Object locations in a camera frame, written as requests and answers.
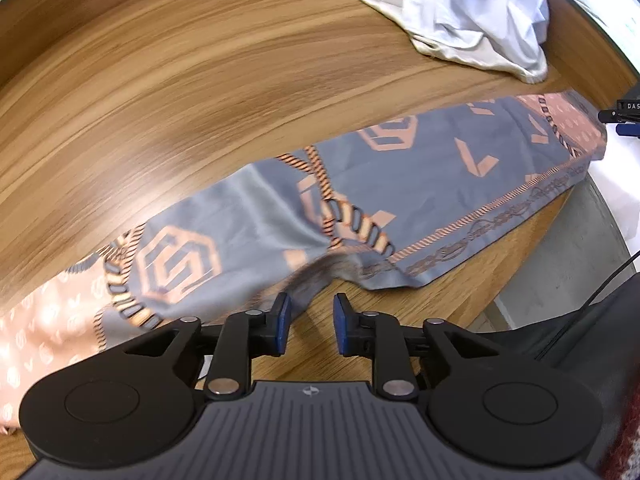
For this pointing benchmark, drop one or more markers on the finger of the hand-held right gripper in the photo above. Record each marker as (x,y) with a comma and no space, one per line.
(620,116)
(630,129)

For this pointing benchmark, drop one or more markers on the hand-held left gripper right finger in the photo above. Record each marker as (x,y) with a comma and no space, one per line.
(342,322)

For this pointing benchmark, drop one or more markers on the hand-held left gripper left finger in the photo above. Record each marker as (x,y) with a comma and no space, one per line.
(282,322)

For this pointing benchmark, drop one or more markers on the patterned grey and pink scarf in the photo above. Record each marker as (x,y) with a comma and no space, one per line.
(425,180)

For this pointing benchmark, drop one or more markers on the white shirt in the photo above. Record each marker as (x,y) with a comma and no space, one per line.
(475,5)

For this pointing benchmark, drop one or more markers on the red patterned rug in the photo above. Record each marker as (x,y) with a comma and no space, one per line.
(627,450)

